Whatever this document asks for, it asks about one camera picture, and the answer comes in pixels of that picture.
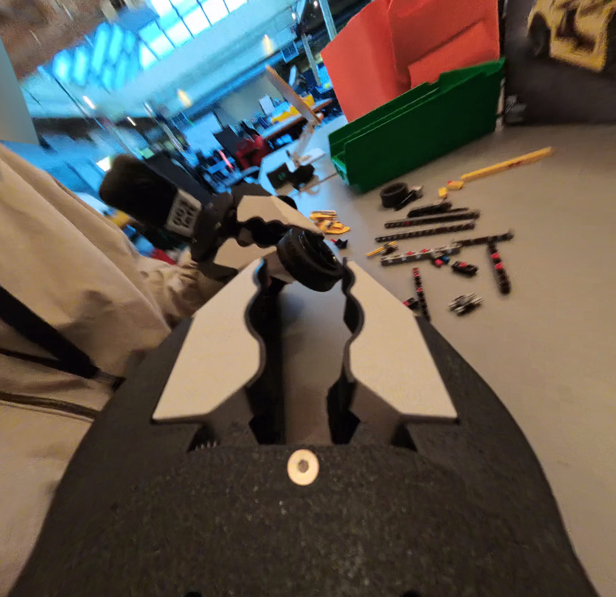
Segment person's beige jacket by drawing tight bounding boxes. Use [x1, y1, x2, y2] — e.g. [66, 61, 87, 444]
[0, 144, 193, 593]

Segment dark toy car box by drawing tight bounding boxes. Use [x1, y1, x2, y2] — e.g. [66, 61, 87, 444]
[498, 0, 616, 126]

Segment grey desk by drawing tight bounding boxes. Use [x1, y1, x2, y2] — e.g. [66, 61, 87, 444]
[260, 120, 616, 597]

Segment green storage bin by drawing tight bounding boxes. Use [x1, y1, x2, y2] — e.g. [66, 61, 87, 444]
[329, 58, 506, 194]

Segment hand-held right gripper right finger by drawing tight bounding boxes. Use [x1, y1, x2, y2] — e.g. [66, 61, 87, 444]
[327, 259, 458, 446]

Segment thin orange rod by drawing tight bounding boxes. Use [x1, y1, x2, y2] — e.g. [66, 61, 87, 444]
[298, 173, 338, 193]

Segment red plastic tote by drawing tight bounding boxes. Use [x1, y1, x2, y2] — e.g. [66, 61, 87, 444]
[320, 0, 501, 123]

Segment person's left forearm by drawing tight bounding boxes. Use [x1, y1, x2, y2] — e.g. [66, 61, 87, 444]
[140, 257, 227, 318]

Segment black beam two red pins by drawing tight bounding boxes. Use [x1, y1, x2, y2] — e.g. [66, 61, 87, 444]
[486, 243, 512, 295]

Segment long yellow toy beam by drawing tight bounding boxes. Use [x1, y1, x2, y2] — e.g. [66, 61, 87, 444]
[461, 147, 554, 183]

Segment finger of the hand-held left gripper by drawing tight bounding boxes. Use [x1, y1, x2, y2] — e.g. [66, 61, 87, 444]
[235, 195, 323, 246]
[214, 241, 292, 284]

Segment black beam three red pins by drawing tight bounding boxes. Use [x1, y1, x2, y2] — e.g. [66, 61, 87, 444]
[411, 267, 430, 321]

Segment red office chair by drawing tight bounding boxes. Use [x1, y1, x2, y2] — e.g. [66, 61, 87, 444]
[236, 137, 272, 169]

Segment grey black axle connector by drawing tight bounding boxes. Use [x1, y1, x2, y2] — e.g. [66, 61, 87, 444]
[449, 294, 483, 316]

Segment light grey long toy beam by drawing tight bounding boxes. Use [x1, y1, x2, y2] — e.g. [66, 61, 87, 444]
[380, 245, 458, 266]

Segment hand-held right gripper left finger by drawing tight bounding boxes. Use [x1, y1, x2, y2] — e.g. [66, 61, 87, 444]
[153, 259, 286, 446]

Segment wooden desk lamp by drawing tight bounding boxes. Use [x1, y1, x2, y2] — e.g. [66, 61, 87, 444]
[266, 65, 328, 188]

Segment black shoulder strap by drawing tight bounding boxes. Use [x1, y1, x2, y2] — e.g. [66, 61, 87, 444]
[0, 286, 123, 391]

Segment yellow curved panel pieces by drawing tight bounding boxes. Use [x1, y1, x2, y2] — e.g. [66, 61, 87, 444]
[309, 210, 351, 235]

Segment black double toy beam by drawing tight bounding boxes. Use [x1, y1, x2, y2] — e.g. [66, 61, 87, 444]
[406, 200, 470, 218]

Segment dark grey long toy beam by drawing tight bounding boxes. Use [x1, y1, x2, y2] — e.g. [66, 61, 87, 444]
[375, 223, 476, 244]

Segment black toy wheel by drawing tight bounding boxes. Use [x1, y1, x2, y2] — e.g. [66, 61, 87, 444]
[277, 227, 345, 293]
[379, 182, 411, 210]

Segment short grey beam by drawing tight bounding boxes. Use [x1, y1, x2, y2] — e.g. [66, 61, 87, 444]
[455, 231, 515, 247]

